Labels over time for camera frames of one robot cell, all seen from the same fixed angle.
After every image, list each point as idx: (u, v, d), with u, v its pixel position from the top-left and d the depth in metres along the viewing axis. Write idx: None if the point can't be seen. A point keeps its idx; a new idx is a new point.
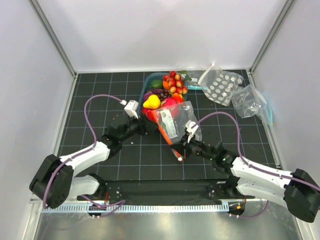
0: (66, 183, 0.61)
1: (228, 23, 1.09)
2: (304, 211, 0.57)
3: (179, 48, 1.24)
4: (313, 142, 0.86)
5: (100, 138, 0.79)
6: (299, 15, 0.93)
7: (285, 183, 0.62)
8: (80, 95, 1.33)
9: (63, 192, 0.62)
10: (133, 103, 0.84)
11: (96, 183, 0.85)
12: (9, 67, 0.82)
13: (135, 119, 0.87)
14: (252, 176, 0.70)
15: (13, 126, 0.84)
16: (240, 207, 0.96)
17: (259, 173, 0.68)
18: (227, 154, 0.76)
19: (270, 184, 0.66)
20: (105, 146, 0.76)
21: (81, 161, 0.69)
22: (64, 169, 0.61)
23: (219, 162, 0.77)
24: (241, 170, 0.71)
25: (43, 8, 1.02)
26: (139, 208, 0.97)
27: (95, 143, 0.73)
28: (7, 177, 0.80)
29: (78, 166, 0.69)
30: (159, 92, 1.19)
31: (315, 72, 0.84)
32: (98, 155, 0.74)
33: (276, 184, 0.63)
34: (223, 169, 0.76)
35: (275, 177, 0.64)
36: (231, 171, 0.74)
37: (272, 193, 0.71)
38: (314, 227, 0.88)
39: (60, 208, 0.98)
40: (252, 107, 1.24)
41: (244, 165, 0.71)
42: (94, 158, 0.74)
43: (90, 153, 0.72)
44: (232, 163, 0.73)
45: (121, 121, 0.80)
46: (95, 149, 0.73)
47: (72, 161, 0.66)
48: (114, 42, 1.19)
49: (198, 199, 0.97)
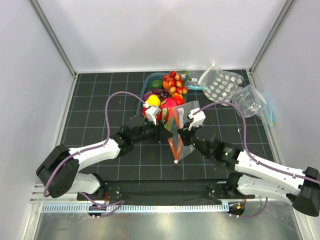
0: (70, 176, 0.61)
1: (228, 23, 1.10)
2: (312, 209, 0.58)
3: (179, 48, 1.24)
4: (312, 143, 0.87)
5: (113, 135, 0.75)
6: (299, 15, 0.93)
7: (299, 183, 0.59)
8: (80, 95, 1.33)
9: (66, 183, 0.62)
10: (156, 109, 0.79)
11: (97, 184, 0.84)
12: (9, 67, 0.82)
13: (152, 124, 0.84)
14: (259, 173, 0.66)
15: (13, 125, 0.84)
16: (240, 207, 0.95)
17: (268, 171, 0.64)
18: (226, 148, 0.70)
19: (280, 182, 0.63)
20: (116, 145, 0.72)
21: (89, 156, 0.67)
22: (69, 162, 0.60)
23: (219, 157, 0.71)
24: (246, 166, 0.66)
25: (43, 7, 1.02)
26: (139, 208, 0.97)
27: (106, 140, 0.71)
28: (7, 177, 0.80)
29: (85, 161, 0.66)
30: (159, 92, 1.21)
31: (315, 71, 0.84)
32: (106, 153, 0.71)
33: (290, 185, 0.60)
34: (224, 164, 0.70)
35: (287, 176, 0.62)
36: (234, 167, 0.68)
37: (274, 190, 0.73)
38: (314, 227, 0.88)
39: (60, 209, 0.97)
40: (252, 107, 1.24)
41: (250, 160, 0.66)
42: (105, 155, 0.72)
43: (99, 150, 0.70)
44: (236, 159, 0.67)
45: (138, 122, 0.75)
46: (105, 146, 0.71)
47: (81, 155, 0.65)
48: (114, 41, 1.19)
49: (198, 199, 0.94)
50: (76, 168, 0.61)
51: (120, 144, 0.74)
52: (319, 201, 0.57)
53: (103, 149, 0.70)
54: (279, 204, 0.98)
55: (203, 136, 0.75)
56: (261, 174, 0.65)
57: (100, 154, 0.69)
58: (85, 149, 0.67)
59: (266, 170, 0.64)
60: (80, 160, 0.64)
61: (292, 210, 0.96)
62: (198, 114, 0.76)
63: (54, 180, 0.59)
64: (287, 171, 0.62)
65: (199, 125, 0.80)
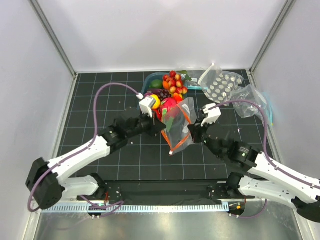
0: (53, 191, 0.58)
1: (228, 23, 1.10)
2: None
3: (179, 48, 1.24)
4: (312, 142, 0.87)
5: (105, 129, 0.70)
6: (299, 15, 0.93)
7: (317, 194, 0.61)
8: (80, 95, 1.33)
9: (53, 197, 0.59)
10: (151, 100, 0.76)
11: (94, 185, 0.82)
12: (9, 67, 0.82)
13: (148, 117, 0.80)
14: (275, 179, 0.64)
15: (13, 125, 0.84)
16: (240, 207, 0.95)
17: (285, 177, 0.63)
18: (242, 148, 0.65)
19: (294, 190, 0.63)
20: (105, 143, 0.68)
21: (71, 165, 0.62)
22: (46, 179, 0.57)
23: (233, 158, 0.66)
24: (265, 171, 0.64)
25: (43, 7, 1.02)
26: (140, 208, 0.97)
27: (91, 141, 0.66)
28: (7, 177, 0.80)
29: (68, 172, 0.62)
30: (159, 92, 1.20)
31: (315, 71, 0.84)
32: (94, 155, 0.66)
33: (307, 194, 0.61)
34: (238, 165, 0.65)
35: (305, 185, 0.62)
36: (248, 168, 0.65)
37: (279, 195, 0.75)
38: (314, 227, 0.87)
39: (60, 209, 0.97)
40: (252, 107, 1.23)
41: (268, 165, 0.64)
42: (94, 157, 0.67)
43: (85, 154, 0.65)
44: (255, 162, 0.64)
45: (133, 114, 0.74)
46: (91, 148, 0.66)
47: (61, 167, 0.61)
48: (113, 41, 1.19)
49: (198, 199, 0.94)
50: (54, 184, 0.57)
51: (113, 138, 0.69)
52: None
53: (88, 153, 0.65)
54: (279, 205, 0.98)
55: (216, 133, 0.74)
56: (278, 180, 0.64)
57: (85, 158, 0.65)
58: (65, 159, 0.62)
59: (284, 176, 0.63)
60: (60, 173, 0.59)
61: (293, 211, 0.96)
62: (214, 109, 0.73)
63: (37, 193, 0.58)
64: (305, 180, 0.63)
65: (212, 121, 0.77)
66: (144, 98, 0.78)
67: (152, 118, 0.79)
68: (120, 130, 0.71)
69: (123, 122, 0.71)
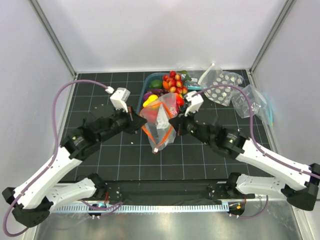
0: (28, 217, 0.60)
1: (228, 23, 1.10)
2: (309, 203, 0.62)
3: (179, 48, 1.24)
4: (312, 142, 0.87)
5: (67, 138, 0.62)
6: (299, 15, 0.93)
7: (305, 180, 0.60)
8: (80, 95, 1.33)
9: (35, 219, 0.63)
10: (124, 92, 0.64)
11: (91, 189, 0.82)
12: (9, 67, 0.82)
13: (123, 112, 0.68)
14: (262, 165, 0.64)
15: (13, 125, 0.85)
16: (240, 207, 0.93)
17: (273, 163, 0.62)
18: (230, 134, 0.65)
19: (282, 176, 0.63)
20: (68, 155, 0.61)
21: (35, 192, 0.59)
22: (15, 210, 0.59)
23: (221, 144, 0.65)
24: (253, 157, 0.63)
25: (43, 7, 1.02)
26: (139, 208, 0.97)
27: (51, 161, 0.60)
28: (7, 177, 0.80)
29: (36, 197, 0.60)
30: (159, 93, 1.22)
31: (315, 71, 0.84)
32: (58, 173, 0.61)
33: (296, 180, 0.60)
34: (226, 152, 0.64)
35: (294, 171, 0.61)
36: (236, 155, 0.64)
37: (270, 187, 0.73)
38: (314, 227, 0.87)
39: (60, 209, 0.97)
40: (252, 107, 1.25)
41: (257, 151, 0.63)
42: (63, 172, 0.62)
43: (47, 174, 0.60)
44: (242, 148, 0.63)
45: (104, 113, 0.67)
46: (53, 167, 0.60)
47: (25, 196, 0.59)
48: (113, 41, 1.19)
49: (198, 199, 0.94)
50: (23, 214, 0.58)
51: (78, 145, 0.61)
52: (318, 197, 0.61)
53: (51, 173, 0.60)
54: (278, 204, 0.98)
55: (203, 120, 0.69)
56: (266, 166, 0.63)
57: (49, 180, 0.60)
58: (27, 186, 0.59)
59: (272, 162, 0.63)
60: (26, 203, 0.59)
61: (292, 210, 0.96)
62: (197, 96, 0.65)
63: None
64: (294, 166, 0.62)
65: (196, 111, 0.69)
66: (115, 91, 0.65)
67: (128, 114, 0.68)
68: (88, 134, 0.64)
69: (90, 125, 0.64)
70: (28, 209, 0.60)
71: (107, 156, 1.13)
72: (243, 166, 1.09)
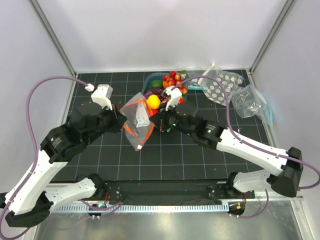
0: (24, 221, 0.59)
1: (227, 23, 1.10)
2: (291, 189, 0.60)
3: (179, 48, 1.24)
4: (312, 142, 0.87)
5: (47, 139, 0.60)
6: (299, 15, 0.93)
7: (281, 164, 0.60)
8: (80, 95, 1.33)
9: (32, 221, 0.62)
10: (106, 88, 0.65)
11: (91, 189, 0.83)
12: (9, 67, 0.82)
13: (107, 110, 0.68)
14: (241, 152, 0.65)
15: (13, 125, 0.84)
16: (240, 207, 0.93)
17: (251, 149, 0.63)
18: (209, 125, 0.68)
19: (261, 162, 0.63)
20: (48, 159, 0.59)
21: (23, 198, 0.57)
22: (8, 216, 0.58)
23: (200, 135, 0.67)
24: (230, 145, 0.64)
25: (43, 7, 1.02)
26: (140, 208, 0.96)
27: (31, 168, 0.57)
28: (7, 177, 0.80)
29: (26, 203, 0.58)
30: (159, 93, 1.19)
31: (315, 71, 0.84)
32: (42, 178, 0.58)
33: (273, 164, 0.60)
34: (206, 142, 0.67)
35: (271, 156, 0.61)
36: (215, 145, 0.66)
37: (258, 179, 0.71)
38: (314, 226, 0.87)
39: (60, 209, 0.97)
40: (252, 107, 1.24)
41: (234, 139, 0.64)
42: (49, 174, 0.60)
43: (32, 180, 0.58)
44: (220, 137, 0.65)
45: (92, 110, 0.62)
46: (36, 172, 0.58)
47: (15, 202, 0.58)
48: (113, 41, 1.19)
49: (198, 199, 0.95)
50: (17, 220, 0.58)
51: (56, 146, 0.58)
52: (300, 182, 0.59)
53: (35, 178, 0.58)
54: (279, 204, 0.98)
55: (184, 110, 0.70)
56: (245, 153, 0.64)
57: (35, 185, 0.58)
58: (14, 193, 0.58)
59: (250, 149, 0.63)
60: (16, 209, 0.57)
61: (292, 211, 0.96)
62: (175, 90, 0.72)
63: None
64: (271, 151, 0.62)
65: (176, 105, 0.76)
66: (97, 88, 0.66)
67: (113, 111, 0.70)
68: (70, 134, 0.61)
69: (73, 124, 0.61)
70: (21, 214, 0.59)
71: (107, 156, 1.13)
72: (243, 166, 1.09)
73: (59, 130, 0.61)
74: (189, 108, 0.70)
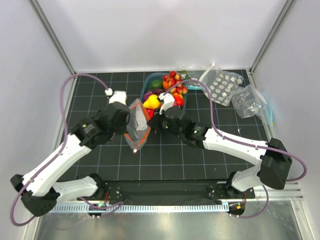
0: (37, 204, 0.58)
1: (227, 23, 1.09)
2: (276, 180, 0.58)
3: (179, 48, 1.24)
4: (312, 142, 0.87)
5: (78, 126, 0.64)
6: (299, 15, 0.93)
7: (261, 154, 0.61)
8: (81, 95, 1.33)
9: (42, 208, 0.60)
10: (123, 94, 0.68)
11: (94, 187, 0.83)
12: (9, 67, 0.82)
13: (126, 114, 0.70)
14: (225, 148, 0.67)
15: (13, 125, 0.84)
16: (240, 207, 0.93)
17: (232, 144, 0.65)
18: (196, 127, 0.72)
19: (244, 155, 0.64)
20: (78, 142, 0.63)
21: (45, 178, 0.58)
22: (24, 197, 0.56)
23: (189, 135, 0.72)
24: (214, 142, 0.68)
25: (43, 7, 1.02)
26: (139, 208, 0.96)
27: (62, 147, 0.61)
28: (7, 177, 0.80)
29: (45, 185, 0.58)
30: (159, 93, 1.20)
31: (315, 71, 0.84)
32: (69, 160, 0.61)
33: (252, 155, 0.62)
34: (193, 142, 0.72)
35: (251, 148, 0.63)
36: (203, 144, 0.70)
37: (251, 175, 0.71)
38: (314, 226, 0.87)
39: (60, 209, 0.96)
40: (252, 107, 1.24)
41: (217, 136, 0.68)
42: (73, 159, 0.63)
43: (58, 161, 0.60)
44: (204, 135, 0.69)
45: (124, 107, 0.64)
46: (64, 153, 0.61)
47: (34, 183, 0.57)
48: (113, 41, 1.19)
49: (198, 199, 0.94)
50: (32, 201, 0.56)
51: (88, 132, 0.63)
52: (283, 171, 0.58)
53: (62, 159, 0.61)
54: (279, 205, 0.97)
55: (171, 113, 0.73)
56: (228, 148, 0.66)
57: (60, 166, 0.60)
58: (37, 173, 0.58)
59: (232, 144, 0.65)
60: (35, 189, 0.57)
61: (292, 211, 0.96)
62: (168, 96, 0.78)
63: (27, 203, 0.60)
64: (251, 143, 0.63)
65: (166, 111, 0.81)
66: (115, 93, 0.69)
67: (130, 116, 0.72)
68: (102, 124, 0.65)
69: (105, 116, 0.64)
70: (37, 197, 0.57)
71: (107, 156, 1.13)
72: (243, 166, 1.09)
73: (89, 119, 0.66)
74: (176, 112, 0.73)
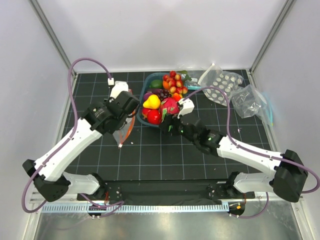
0: (47, 189, 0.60)
1: (227, 23, 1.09)
2: (291, 193, 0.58)
3: (179, 48, 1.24)
4: (311, 142, 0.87)
5: (87, 111, 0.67)
6: (299, 15, 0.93)
7: (275, 165, 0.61)
8: (80, 95, 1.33)
9: (52, 192, 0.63)
10: (123, 85, 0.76)
11: (96, 184, 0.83)
12: (9, 67, 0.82)
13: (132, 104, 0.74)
14: (239, 157, 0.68)
15: (13, 125, 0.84)
16: (240, 207, 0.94)
17: (247, 154, 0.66)
18: (211, 134, 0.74)
19: (258, 165, 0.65)
20: (88, 127, 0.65)
21: (56, 163, 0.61)
22: (36, 181, 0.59)
23: (203, 143, 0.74)
24: (228, 150, 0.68)
25: (43, 7, 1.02)
26: (139, 208, 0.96)
27: (72, 132, 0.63)
28: (7, 176, 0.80)
29: (57, 169, 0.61)
30: (159, 92, 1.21)
31: (315, 71, 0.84)
32: (78, 145, 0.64)
33: (267, 166, 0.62)
34: (208, 149, 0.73)
35: (265, 158, 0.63)
36: (217, 152, 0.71)
37: (261, 181, 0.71)
38: (314, 227, 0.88)
39: (60, 209, 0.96)
40: (252, 107, 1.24)
41: (231, 144, 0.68)
42: (84, 144, 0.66)
43: (68, 146, 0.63)
44: (218, 143, 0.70)
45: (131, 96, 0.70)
46: (74, 138, 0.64)
47: (47, 167, 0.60)
48: (114, 41, 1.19)
49: (198, 199, 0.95)
50: (44, 186, 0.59)
51: (99, 116, 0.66)
52: (298, 185, 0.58)
53: (72, 143, 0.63)
54: (279, 204, 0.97)
55: (187, 120, 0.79)
56: (243, 157, 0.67)
57: (71, 150, 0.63)
58: (49, 157, 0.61)
59: (247, 153, 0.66)
60: (47, 174, 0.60)
61: (292, 210, 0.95)
62: (188, 101, 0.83)
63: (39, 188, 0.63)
64: (265, 153, 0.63)
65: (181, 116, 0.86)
66: (117, 84, 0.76)
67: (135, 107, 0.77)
68: (113, 109, 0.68)
69: (116, 103, 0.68)
70: (48, 182, 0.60)
71: (107, 156, 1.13)
72: (243, 166, 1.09)
73: (98, 105, 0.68)
74: (190, 118, 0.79)
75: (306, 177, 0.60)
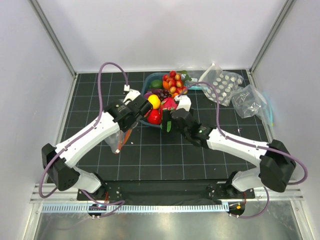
0: (66, 174, 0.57)
1: (227, 23, 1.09)
2: (277, 182, 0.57)
3: (179, 48, 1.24)
4: (311, 142, 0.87)
5: (109, 106, 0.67)
6: (299, 15, 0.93)
7: (260, 154, 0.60)
8: (80, 95, 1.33)
9: (67, 180, 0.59)
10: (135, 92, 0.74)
11: (98, 183, 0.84)
12: (9, 67, 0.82)
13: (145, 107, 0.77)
14: (227, 149, 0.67)
15: (13, 125, 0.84)
16: (240, 207, 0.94)
17: (235, 144, 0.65)
18: (202, 127, 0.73)
19: (245, 156, 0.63)
20: (111, 119, 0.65)
21: (78, 148, 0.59)
22: (56, 164, 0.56)
23: (194, 135, 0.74)
24: (217, 142, 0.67)
25: (43, 7, 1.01)
26: (139, 208, 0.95)
27: (96, 121, 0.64)
28: (7, 177, 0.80)
29: (77, 154, 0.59)
30: (159, 92, 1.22)
31: (315, 71, 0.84)
32: (100, 134, 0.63)
33: (252, 155, 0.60)
34: (198, 142, 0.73)
35: (251, 147, 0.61)
36: (207, 144, 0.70)
37: (252, 174, 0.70)
38: (314, 226, 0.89)
39: (60, 209, 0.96)
40: (252, 107, 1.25)
41: (220, 136, 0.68)
42: (104, 134, 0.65)
43: (91, 134, 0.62)
44: (208, 135, 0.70)
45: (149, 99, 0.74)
46: (97, 127, 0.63)
47: (68, 151, 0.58)
48: (113, 41, 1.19)
49: (198, 199, 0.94)
50: (64, 169, 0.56)
51: (121, 111, 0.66)
52: (284, 174, 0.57)
53: (96, 132, 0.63)
54: (279, 204, 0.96)
55: (177, 113, 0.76)
56: (230, 148, 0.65)
57: (93, 138, 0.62)
58: (71, 142, 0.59)
59: (234, 143, 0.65)
60: (68, 157, 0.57)
61: (292, 210, 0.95)
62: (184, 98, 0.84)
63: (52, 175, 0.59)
64: (252, 143, 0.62)
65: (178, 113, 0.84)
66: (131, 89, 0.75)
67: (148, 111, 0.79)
68: (132, 108, 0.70)
69: (134, 104, 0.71)
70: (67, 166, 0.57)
71: (107, 156, 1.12)
72: (243, 166, 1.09)
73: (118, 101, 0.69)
74: (182, 111, 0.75)
75: (293, 168, 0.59)
